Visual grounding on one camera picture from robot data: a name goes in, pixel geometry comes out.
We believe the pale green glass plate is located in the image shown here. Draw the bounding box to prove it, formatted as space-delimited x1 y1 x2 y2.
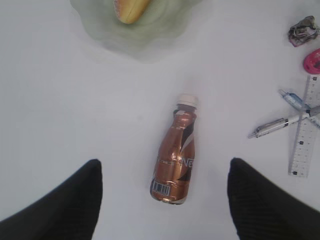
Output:
70 0 204 63

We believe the pink pencil sharpener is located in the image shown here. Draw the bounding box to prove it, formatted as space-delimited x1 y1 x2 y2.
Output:
303 48 320 75

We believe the clear plastic ruler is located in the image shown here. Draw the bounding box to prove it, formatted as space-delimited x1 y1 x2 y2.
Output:
288 75 320 178

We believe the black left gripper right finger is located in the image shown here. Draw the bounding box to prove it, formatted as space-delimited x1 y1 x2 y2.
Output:
227 158 320 240

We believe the brown coffee bottle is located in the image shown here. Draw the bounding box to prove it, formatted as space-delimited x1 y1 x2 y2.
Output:
150 94 198 205

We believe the yellow bread roll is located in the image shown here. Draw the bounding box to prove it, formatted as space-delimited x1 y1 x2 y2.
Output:
113 0 151 24

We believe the silver grey pen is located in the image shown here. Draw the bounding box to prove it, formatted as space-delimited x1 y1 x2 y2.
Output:
248 105 320 139

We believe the pinkish paper ball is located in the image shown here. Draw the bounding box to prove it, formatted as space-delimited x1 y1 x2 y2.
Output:
287 15 320 47

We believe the light blue pen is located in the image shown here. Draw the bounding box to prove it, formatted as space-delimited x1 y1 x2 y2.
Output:
278 89 320 129

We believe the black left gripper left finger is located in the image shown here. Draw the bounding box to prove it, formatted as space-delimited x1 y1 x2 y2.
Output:
0 159 103 240

